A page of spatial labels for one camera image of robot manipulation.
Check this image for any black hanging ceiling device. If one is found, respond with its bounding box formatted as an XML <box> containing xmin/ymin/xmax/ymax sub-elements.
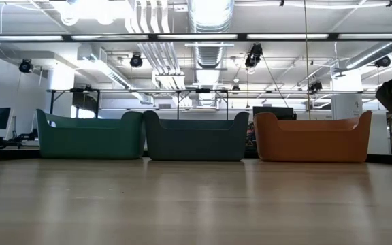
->
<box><xmin>244</xmin><ymin>43</ymin><xmax>264</xmax><ymax>69</ymax></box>
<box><xmin>129</xmin><ymin>52</ymin><xmax>144</xmax><ymax>69</ymax></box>
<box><xmin>18</xmin><ymin>58</ymin><xmax>33</xmax><ymax>74</ymax></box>
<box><xmin>374</xmin><ymin>55</ymin><xmax>392</xmax><ymax>69</ymax></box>

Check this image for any thin vertical pole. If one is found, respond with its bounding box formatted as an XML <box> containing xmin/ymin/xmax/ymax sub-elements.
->
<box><xmin>304</xmin><ymin>0</ymin><xmax>311</xmax><ymax>120</ymax></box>

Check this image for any orange plastic bin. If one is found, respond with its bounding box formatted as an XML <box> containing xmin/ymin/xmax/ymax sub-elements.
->
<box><xmin>252</xmin><ymin>110</ymin><xmax>373</xmax><ymax>163</ymax></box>

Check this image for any black-framed background table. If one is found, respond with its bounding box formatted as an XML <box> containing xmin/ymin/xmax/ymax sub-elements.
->
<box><xmin>48</xmin><ymin>88</ymin><xmax>101</xmax><ymax>119</ymax></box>
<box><xmin>175</xmin><ymin>88</ymin><xmax>230</xmax><ymax>120</ymax></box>

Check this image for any teal plastic bin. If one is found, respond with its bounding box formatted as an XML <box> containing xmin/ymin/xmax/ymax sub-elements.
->
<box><xmin>143</xmin><ymin>110</ymin><xmax>250</xmax><ymax>162</ymax></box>

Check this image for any black overhead bar with lights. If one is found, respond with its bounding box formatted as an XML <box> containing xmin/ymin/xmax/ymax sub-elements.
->
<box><xmin>0</xmin><ymin>32</ymin><xmax>392</xmax><ymax>44</ymax></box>

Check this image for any green plastic bin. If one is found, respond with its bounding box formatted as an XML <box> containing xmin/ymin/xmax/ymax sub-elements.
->
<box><xmin>35</xmin><ymin>108</ymin><xmax>146</xmax><ymax>160</ymax></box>

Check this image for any silver ventilation duct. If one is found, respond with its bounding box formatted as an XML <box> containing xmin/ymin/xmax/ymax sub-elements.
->
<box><xmin>186</xmin><ymin>0</ymin><xmax>235</xmax><ymax>71</ymax></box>

